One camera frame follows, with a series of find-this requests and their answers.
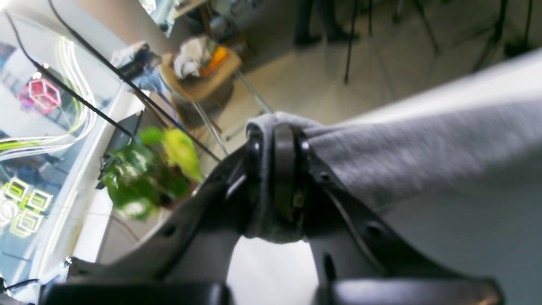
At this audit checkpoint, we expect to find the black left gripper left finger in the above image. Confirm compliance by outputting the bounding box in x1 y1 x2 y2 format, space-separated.
40 131 263 305

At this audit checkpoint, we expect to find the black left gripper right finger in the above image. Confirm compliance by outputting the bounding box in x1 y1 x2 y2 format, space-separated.
273 124 504 305

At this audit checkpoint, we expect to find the grey T-shirt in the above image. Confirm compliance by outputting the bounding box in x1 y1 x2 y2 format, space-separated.
246 100 541 227

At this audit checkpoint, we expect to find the green potted plant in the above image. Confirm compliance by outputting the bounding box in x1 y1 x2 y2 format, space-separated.
99 127 205 221

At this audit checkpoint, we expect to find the black laptop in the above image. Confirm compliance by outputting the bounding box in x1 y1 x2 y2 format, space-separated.
104 110 144 159

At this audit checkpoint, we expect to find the wooden stool with metal legs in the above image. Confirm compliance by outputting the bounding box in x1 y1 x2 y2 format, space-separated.
159 35 273 155

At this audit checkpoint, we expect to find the person in dark clothes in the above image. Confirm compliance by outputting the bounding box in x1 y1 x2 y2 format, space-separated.
293 0 360 48

